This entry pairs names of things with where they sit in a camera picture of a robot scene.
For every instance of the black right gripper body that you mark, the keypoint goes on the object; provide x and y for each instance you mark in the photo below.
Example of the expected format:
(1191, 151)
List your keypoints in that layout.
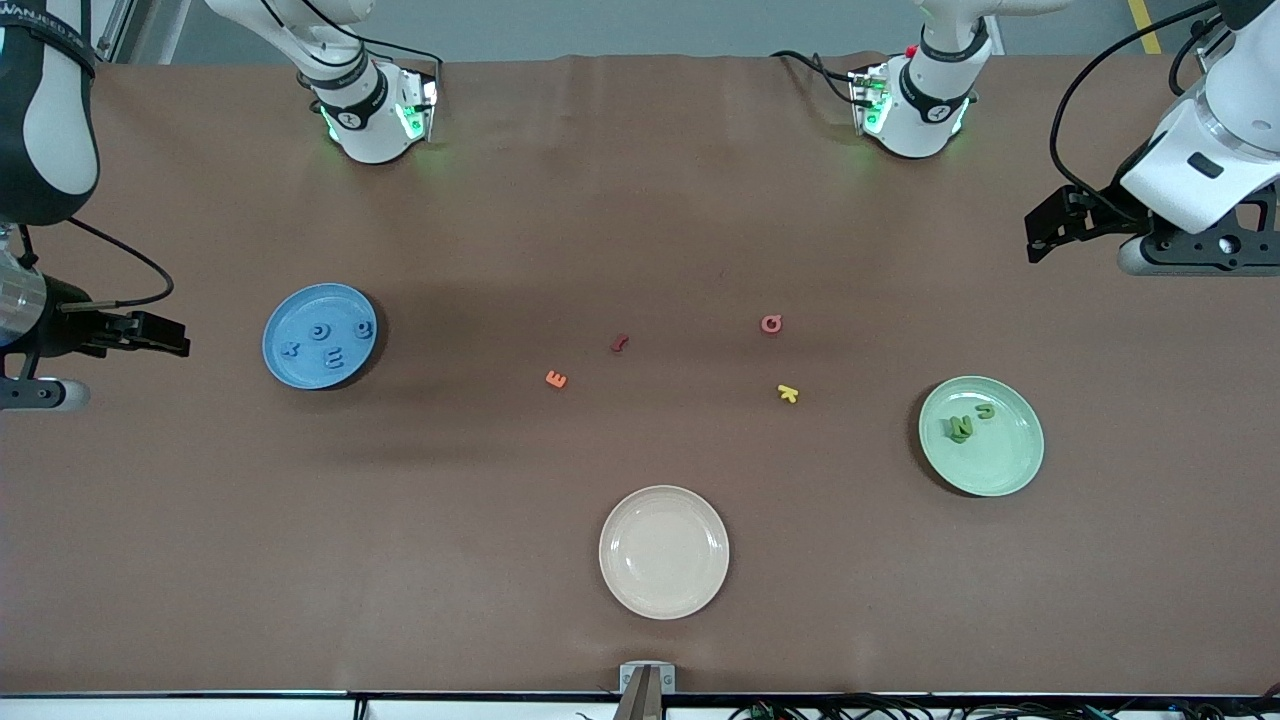
(62, 327)

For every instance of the blue capital letter G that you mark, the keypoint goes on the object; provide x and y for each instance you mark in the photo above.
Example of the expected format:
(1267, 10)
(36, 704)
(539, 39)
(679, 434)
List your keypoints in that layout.
(320, 331)

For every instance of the blue letter E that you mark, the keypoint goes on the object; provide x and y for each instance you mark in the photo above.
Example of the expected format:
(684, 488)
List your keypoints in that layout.
(335, 360)

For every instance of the green letter N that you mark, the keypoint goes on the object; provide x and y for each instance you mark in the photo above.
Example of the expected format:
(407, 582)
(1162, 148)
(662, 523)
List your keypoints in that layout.
(962, 428)

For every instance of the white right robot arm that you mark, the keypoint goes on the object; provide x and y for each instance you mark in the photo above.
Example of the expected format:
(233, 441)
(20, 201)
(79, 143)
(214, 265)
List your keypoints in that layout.
(50, 120)

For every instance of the blue plate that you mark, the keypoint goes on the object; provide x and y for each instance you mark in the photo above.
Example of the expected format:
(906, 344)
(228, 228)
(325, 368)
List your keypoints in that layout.
(300, 375)

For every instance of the green plate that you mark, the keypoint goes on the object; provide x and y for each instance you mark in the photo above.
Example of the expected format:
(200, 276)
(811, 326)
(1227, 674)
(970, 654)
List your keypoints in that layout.
(1000, 460)

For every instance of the pink letter Q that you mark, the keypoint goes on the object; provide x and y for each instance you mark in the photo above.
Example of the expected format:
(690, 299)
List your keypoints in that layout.
(771, 323)

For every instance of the beige plate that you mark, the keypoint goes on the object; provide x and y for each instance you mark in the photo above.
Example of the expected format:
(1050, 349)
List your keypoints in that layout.
(664, 552)

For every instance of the aluminium frame profile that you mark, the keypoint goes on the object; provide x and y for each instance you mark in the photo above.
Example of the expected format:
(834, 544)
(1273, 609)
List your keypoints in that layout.
(118, 30)

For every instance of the white table edge rail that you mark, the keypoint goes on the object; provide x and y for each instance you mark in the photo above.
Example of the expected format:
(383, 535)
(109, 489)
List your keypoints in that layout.
(200, 710)

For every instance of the grey metal bracket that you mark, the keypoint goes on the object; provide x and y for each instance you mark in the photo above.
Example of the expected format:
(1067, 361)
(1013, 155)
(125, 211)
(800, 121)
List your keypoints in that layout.
(667, 678)

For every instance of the grey metal post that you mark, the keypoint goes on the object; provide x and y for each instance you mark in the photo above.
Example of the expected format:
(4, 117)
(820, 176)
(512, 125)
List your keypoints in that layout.
(640, 700)

